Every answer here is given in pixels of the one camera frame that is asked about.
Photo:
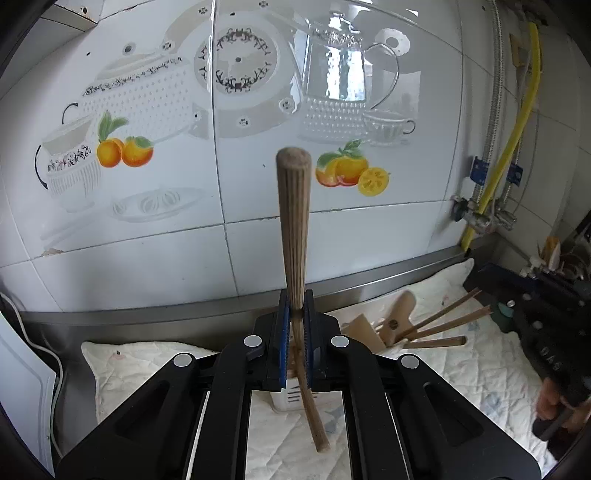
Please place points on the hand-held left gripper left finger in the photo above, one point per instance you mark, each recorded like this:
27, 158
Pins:
284, 346

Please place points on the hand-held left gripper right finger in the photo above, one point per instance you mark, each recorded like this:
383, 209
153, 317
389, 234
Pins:
310, 346

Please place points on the brown wooden chopstick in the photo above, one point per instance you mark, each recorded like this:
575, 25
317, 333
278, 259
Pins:
448, 327
293, 207
438, 343

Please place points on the person's right hand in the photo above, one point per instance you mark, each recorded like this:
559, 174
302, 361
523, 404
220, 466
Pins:
548, 399

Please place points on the teal bottle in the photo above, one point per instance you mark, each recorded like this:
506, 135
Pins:
505, 316

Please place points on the white printed quilt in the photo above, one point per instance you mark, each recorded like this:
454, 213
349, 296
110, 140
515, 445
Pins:
461, 383

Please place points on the wooden spatulas pile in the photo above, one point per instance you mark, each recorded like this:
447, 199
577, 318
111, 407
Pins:
448, 309

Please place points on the metal gas valve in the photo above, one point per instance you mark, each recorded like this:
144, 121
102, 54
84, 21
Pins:
464, 210
504, 218

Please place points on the blue tag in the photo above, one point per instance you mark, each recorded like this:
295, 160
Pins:
515, 175
478, 170

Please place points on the white appliance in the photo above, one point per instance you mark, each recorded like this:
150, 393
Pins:
21, 392

